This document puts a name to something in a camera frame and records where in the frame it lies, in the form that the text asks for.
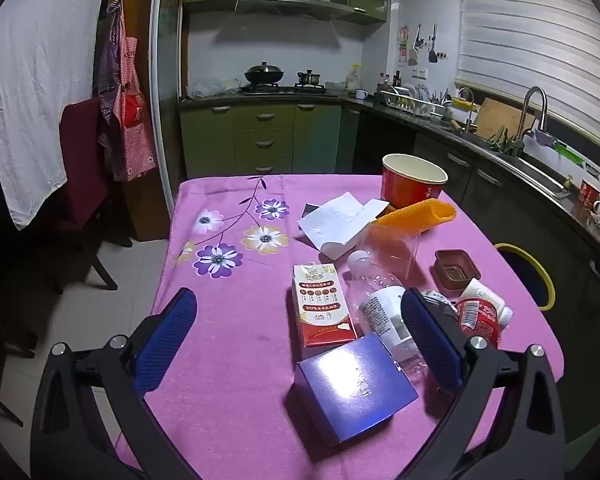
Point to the small steel faucet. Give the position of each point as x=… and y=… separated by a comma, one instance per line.
x=467, y=110

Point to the red paper bowl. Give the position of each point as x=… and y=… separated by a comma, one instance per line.
x=405, y=190

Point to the clear plastic box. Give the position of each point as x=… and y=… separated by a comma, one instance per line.
x=395, y=255

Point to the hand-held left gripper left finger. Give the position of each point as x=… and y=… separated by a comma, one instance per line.
x=167, y=340

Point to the clear plastic bags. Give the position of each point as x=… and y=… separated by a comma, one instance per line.
x=210, y=89

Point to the clear plastic bottle white label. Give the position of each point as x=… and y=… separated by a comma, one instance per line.
x=380, y=310

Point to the purple sink tray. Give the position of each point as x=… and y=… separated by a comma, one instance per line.
x=546, y=136

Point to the wooden cutting board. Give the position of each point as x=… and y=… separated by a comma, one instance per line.
x=500, y=117

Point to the yellow strip on rack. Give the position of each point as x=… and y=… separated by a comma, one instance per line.
x=464, y=104

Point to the black wok with lid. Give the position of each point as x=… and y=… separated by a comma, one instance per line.
x=264, y=75

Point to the sliding glass door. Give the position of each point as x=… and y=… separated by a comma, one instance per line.
x=166, y=85

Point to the orange cloth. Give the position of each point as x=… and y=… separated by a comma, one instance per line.
x=420, y=212

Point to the red and white carton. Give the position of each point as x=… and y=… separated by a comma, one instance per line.
x=322, y=305

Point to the white hanging sheet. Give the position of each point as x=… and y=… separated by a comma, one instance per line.
x=30, y=85

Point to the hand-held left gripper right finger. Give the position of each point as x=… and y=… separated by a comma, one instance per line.
x=430, y=340

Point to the dish rack with dishes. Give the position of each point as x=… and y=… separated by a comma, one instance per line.
x=415, y=102

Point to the steel pot with lid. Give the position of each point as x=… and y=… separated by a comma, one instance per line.
x=308, y=79

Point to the white wall socket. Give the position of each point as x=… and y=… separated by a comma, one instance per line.
x=419, y=73

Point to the white enamel mug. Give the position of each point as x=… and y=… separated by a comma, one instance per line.
x=362, y=94

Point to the blue cardboard box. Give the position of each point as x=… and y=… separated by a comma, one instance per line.
x=350, y=390

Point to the tall steel faucet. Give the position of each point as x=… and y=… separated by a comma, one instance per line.
x=541, y=105

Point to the steel sink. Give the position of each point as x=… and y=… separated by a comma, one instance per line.
x=535, y=170

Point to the brown square plastic container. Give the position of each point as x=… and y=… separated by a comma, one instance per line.
x=455, y=272

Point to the purple checkered apron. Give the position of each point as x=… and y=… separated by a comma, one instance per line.
x=107, y=70

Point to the red checkered apron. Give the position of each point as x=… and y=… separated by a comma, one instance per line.
x=132, y=120

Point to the cooking oil bottle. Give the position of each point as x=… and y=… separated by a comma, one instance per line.
x=353, y=79

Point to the small dark packet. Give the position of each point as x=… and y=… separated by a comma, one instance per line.
x=311, y=210

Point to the pink floral tablecloth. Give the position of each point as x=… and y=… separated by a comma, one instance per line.
x=230, y=310

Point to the green base cabinet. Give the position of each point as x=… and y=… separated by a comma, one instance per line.
x=260, y=135

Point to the gas stove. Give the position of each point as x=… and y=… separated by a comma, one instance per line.
x=280, y=90

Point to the white tissue sheet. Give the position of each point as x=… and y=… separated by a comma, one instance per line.
x=330, y=220

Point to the maroon chair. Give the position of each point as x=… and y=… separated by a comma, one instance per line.
x=80, y=160

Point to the green vegetables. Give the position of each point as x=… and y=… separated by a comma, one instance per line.
x=502, y=141

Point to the green sink tray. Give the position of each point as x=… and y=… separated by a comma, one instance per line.
x=570, y=152

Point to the dark sauce bottles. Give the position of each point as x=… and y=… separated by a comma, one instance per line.
x=390, y=82

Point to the small yellow bottle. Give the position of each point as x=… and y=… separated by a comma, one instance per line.
x=567, y=183

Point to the red and white yogurt bottle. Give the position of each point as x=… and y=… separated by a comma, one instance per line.
x=480, y=310

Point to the white window blind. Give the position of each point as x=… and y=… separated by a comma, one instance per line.
x=530, y=35

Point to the clear food container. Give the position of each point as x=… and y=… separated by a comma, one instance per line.
x=333, y=86

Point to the hanging kitchen utensils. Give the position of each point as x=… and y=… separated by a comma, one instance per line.
x=415, y=45

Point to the white napkin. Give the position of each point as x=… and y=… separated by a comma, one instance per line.
x=345, y=250

